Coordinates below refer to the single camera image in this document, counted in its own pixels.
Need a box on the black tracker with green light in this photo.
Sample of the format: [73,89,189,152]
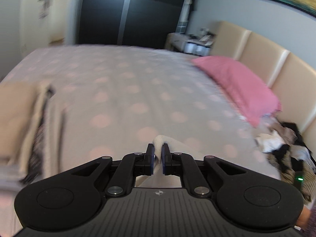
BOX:
[293,171,304,191]

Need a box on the grey pink-dotted bed sheet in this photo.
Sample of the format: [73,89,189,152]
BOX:
[0,44,282,237]

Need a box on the pile of unfolded clothes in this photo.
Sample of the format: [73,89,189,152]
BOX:
[255,122,315,205]

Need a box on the bedside table with items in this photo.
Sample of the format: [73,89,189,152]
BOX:
[165,28,216,57]

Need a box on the dark wardrobe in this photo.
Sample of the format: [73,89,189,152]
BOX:
[78,0,192,49]

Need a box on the cream white sweatshirt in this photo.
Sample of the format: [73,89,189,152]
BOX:
[135,135,204,188]

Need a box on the stack of folded clothes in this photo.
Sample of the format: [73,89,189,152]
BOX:
[1,81,64,192]

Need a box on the pink pillow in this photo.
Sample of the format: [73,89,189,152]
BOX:
[192,56,282,127]

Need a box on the beige padded headboard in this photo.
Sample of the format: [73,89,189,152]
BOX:
[211,21,315,152]

